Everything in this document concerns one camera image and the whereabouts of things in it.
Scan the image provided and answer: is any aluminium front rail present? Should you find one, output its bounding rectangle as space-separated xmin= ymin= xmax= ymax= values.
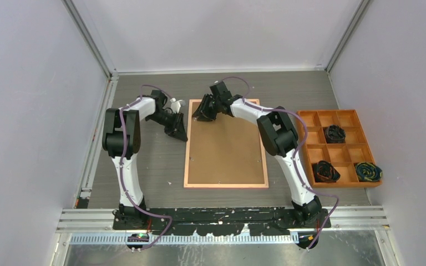
xmin=57 ymin=206 xmax=389 ymax=236

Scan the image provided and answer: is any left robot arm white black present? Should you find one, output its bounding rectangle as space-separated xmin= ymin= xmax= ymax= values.
xmin=102 ymin=89 xmax=187 ymax=229

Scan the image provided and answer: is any brown backing board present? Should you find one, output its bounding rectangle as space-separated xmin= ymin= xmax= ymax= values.
xmin=187 ymin=102 xmax=266 ymax=185

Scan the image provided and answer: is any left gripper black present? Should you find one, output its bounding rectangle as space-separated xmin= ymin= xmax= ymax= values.
xmin=147 ymin=110 xmax=189 ymax=142

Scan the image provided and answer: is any blue yellow rolled item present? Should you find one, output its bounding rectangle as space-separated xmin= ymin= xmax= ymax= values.
xmin=354 ymin=162 xmax=383 ymax=182

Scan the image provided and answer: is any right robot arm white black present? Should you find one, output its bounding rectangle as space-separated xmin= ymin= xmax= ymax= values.
xmin=192 ymin=81 xmax=328 ymax=228

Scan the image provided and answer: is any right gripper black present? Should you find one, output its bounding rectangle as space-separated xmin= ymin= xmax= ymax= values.
xmin=192 ymin=95 xmax=220 ymax=123

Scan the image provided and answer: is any orange compartment tray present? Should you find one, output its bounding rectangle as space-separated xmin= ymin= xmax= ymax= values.
xmin=297 ymin=110 xmax=382 ymax=188

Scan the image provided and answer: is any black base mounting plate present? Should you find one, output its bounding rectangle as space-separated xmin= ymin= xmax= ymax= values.
xmin=112 ymin=207 xmax=320 ymax=237

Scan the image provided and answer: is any dark red-striped rolled item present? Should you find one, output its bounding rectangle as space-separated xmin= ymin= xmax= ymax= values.
xmin=312 ymin=160 xmax=341 ymax=183

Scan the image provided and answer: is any pink wooden picture frame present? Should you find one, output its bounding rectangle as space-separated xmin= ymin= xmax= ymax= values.
xmin=183 ymin=99 xmax=270 ymax=190

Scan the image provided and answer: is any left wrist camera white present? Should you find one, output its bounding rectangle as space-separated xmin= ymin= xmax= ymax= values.
xmin=168 ymin=98 xmax=186 ymax=114

